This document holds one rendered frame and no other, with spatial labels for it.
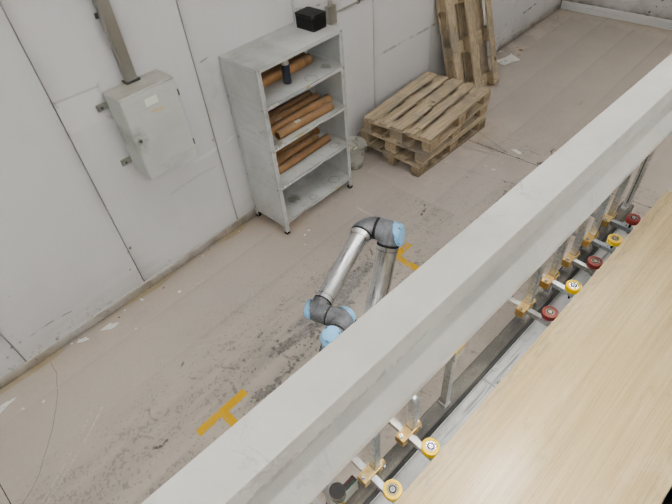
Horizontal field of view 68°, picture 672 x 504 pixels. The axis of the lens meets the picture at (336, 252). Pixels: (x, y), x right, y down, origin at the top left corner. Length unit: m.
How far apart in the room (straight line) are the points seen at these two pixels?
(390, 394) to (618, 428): 1.90
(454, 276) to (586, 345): 2.03
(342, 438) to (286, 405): 0.11
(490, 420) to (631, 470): 0.57
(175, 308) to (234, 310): 0.49
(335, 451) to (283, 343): 3.05
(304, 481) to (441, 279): 0.35
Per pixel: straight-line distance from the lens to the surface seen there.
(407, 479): 2.58
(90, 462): 3.75
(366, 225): 2.52
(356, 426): 0.74
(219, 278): 4.31
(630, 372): 2.77
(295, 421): 0.65
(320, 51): 4.51
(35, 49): 3.45
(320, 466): 0.73
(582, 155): 1.09
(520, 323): 3.03
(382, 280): 2.57
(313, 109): 4.39
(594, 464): 2.47
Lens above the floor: 3.04
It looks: 45 degrees down
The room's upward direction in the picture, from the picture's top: 6 degrees counter-clockwise
